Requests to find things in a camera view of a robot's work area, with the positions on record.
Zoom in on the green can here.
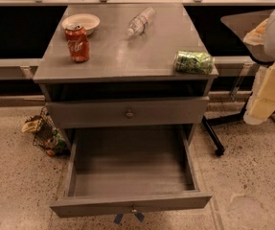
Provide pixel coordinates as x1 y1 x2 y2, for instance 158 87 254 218
173 50 214 75

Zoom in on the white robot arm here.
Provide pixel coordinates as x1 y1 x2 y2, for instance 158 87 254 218
243 10 275 125

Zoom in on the black side table with stand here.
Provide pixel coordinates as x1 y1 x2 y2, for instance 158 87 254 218
201 9 275 157

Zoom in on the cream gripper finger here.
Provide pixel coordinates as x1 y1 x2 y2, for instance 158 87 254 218
243 62 275 125
243 19 268 46

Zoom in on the wire basket with snacks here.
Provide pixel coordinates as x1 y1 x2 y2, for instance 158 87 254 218
33 107 69 156

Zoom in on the red cola can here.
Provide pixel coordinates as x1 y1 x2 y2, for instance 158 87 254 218
65 23 90 62

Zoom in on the clear plastic water bottle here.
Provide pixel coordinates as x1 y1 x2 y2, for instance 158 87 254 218
126 7 156 37

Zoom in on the snack packet on floor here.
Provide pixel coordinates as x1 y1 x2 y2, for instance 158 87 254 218
21 115 43 133

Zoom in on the closed grey upper drawer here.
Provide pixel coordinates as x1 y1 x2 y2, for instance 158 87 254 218
46 97 209 128

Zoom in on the grey wooden cabinet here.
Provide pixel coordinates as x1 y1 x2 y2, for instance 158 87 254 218
34 4 218 144

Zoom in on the open grey lower drawer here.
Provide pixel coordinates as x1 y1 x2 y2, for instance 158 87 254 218
51 126 211 218

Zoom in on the white paper bowl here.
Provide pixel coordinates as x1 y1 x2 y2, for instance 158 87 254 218
61 13 100 35

